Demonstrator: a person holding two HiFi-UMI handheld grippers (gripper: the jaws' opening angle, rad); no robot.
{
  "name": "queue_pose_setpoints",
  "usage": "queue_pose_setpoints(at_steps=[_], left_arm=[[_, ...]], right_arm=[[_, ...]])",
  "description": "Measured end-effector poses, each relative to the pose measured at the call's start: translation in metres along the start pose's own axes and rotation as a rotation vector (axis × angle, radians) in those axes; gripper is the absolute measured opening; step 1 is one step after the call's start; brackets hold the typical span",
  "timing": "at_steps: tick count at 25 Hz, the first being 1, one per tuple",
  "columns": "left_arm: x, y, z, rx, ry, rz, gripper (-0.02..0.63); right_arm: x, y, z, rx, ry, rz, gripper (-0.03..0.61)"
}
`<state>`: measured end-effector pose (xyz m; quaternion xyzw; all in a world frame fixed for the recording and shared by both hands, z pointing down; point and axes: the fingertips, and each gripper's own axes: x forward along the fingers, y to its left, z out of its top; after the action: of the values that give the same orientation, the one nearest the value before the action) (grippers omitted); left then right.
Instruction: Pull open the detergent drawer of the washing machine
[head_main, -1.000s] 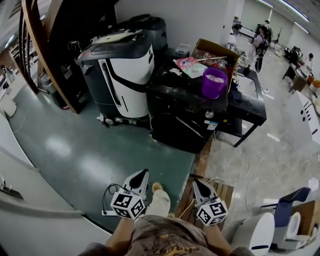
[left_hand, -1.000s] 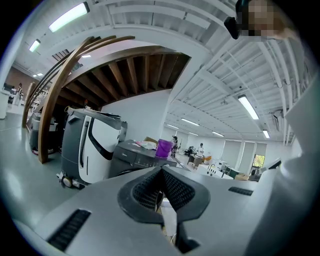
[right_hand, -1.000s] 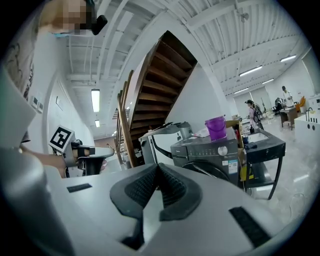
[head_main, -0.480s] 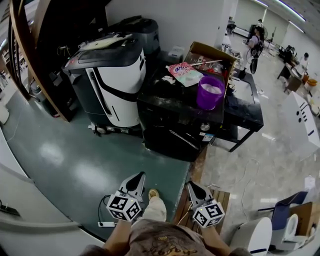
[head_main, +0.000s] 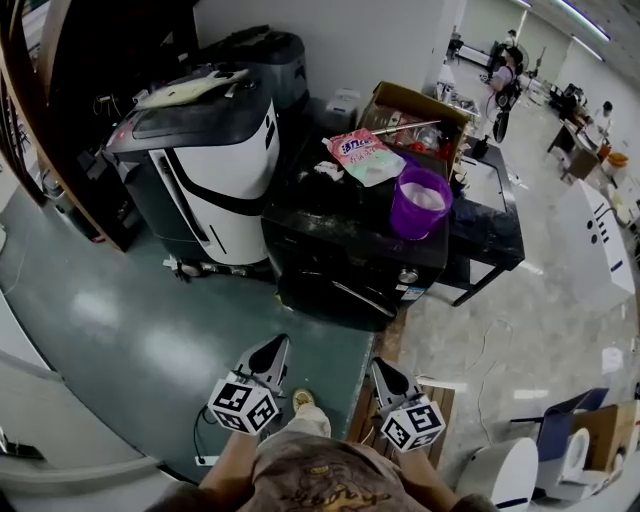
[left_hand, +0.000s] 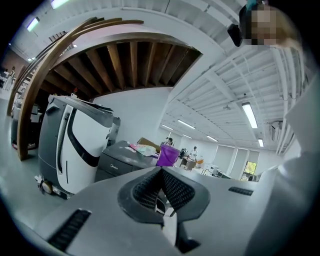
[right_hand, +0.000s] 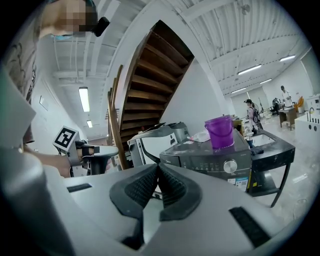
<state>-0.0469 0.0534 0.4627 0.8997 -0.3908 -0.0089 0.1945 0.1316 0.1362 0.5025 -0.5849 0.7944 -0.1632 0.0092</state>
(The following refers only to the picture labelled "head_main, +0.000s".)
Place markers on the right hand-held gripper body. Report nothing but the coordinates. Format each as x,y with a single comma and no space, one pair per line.
412,425

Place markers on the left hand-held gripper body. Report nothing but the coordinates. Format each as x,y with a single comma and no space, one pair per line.
240,402

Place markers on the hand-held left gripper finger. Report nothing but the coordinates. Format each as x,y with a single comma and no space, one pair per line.
280,365
257,350

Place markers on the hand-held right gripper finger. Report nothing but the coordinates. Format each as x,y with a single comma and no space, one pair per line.
402,380
378,380

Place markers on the black washing machine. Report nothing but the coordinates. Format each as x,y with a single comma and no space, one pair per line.
320,225

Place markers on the person's left forearm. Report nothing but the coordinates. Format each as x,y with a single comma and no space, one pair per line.
227,465

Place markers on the person's right forearm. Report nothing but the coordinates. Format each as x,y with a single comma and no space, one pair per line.
427,475

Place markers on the silver washing machine knob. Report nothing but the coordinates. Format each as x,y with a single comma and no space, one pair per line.
408,275

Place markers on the pink detergent pouch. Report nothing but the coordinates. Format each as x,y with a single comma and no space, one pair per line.
367,155

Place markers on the open cardboard box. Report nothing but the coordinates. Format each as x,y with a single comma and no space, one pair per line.
440,110

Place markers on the dark grey rounded machine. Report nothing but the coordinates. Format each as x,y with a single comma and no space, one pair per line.
277,65

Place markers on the wooden slat board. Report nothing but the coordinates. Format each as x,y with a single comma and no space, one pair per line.
365,415

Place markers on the person's tan shoe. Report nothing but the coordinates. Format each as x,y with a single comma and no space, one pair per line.
303,400

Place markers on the person's beige trouser leg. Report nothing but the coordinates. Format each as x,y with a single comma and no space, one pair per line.
307,420

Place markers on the white power strip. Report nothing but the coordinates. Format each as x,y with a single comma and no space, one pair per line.
206,460

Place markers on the person's brown printed shirt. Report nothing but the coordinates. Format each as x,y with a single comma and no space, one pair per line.
325,475

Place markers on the white rounded appliance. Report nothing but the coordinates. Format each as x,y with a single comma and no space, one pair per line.
500,475

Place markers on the blue panel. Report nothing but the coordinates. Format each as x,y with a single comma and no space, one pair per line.
555,430

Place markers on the white and black appliance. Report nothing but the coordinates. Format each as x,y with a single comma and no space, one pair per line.
220,190

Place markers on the purple plastic bucket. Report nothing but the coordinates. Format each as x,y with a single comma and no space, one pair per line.
417,210

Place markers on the white toilet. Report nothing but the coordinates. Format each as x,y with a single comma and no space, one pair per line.
582,460

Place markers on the black table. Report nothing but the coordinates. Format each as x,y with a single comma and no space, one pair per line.
485,225

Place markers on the crumpled white tissue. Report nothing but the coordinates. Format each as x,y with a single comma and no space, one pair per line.
329,170

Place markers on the brown cardboard box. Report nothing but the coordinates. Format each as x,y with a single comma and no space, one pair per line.
607,430

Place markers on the white paper sheet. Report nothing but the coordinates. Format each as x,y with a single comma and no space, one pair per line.
612,359

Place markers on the white angular cabinet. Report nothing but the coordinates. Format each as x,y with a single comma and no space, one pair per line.
597,235

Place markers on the black pump bottle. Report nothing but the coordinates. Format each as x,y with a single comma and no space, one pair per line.
482,147

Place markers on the metal rod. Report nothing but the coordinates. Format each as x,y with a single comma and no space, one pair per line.
405,126

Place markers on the small grey appliance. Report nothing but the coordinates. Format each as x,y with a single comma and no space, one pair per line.
342,107

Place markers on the flat white plastic part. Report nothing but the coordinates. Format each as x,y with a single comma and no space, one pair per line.
190,87

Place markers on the wooden desk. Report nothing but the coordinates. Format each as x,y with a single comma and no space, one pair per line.
575,150

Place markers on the dark wooden shelf unit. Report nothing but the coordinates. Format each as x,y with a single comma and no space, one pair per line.
80,100

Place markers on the orange bucket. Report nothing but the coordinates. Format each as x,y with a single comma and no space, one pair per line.
617,161

